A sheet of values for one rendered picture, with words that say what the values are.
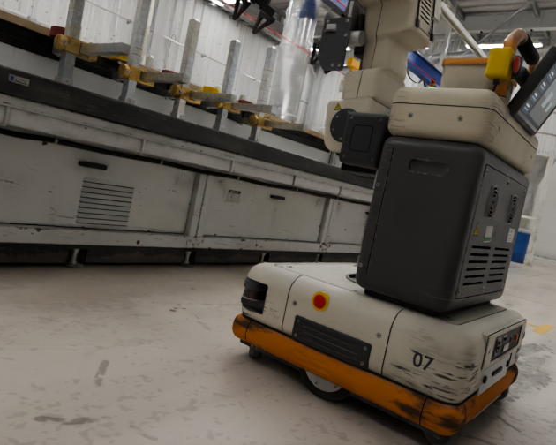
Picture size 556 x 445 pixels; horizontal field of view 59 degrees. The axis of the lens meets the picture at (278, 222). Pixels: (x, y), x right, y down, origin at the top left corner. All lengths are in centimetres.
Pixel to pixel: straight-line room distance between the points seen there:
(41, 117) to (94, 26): 849
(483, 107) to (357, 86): 46
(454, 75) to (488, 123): 26
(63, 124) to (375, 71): 107
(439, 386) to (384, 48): 96
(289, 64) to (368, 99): 619
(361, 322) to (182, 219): 151
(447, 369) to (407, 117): 59
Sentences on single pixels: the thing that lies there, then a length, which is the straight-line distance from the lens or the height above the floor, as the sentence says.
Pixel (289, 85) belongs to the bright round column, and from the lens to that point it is 760.
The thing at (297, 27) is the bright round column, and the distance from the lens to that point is 781.
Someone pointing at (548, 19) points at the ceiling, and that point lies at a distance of 1184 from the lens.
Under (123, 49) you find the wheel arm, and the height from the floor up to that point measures 83.
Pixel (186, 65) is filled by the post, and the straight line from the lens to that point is 215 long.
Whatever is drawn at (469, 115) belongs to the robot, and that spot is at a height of 75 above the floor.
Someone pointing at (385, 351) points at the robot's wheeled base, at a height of 18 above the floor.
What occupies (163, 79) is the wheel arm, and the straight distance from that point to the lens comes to 189.
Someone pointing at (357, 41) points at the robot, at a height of 97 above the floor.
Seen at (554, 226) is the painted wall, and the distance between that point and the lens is 1209.
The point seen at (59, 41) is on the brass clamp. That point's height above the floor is 83.
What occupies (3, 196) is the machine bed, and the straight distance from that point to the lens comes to 207.
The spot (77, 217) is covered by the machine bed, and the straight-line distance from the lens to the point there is 221.
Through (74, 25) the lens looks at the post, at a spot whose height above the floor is 90.
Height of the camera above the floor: 51
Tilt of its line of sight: 4 degrees down
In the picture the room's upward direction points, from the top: 11 degrees clockwise
